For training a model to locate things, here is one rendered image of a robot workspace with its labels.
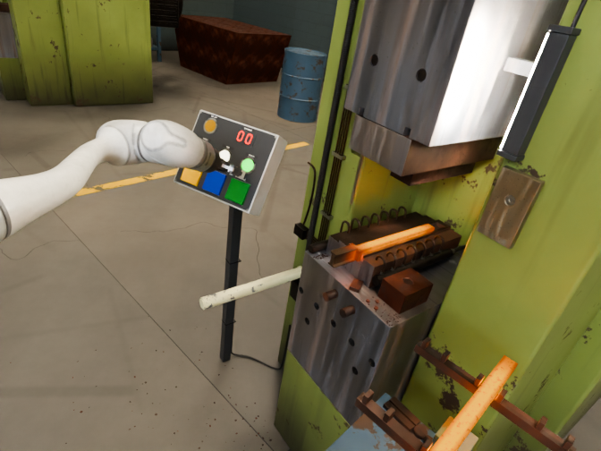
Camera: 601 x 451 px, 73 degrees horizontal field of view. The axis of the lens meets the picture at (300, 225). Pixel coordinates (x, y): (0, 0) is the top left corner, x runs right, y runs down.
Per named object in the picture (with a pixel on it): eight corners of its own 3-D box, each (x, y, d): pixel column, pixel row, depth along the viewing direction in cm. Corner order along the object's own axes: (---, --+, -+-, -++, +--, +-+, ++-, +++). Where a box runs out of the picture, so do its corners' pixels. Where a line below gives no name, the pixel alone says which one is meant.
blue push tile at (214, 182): (217, 195, 140) (226, 175, 140) (200, 188, 143) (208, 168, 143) (220, 196, 142) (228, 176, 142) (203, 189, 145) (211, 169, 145)
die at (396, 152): (401, 176, 100) (411, 140, 96) (348, 147, 114) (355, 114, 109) (493, 158, 124) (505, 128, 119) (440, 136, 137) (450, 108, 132)
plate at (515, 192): (509, 249, 94) (541, 182, 86) (475, 230, 100) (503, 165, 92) (513, 247, 95) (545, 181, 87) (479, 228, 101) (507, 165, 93)
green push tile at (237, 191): (241, 205, 137) (250, 184, 136) (223, 198, 140) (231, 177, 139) (244, 205, 139) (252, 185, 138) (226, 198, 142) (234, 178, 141)
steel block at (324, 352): (354, 431, 128) (390, 327, 105) (286, 348, 153) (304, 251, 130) (459, 362, 159) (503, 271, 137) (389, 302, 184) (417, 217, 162)
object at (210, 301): (204, 314, 145) (205, 302, 142) (198, 304, 148) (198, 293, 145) (303, 280, 169) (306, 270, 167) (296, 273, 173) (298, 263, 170)
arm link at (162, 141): (210, 133, 109) (170, 130, 113) (173, 113, 94) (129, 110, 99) (202, 173, 108) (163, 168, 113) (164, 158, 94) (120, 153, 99)
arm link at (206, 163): (197, 173, 109) (209, 177, 115) (209, 140, 109) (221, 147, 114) (172, 162, 112) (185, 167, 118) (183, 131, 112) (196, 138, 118)
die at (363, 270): (368, 288, 118) (375, 265, 114) (325, 251, 131) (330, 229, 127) (454, 254, 142) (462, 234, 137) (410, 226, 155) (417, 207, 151)
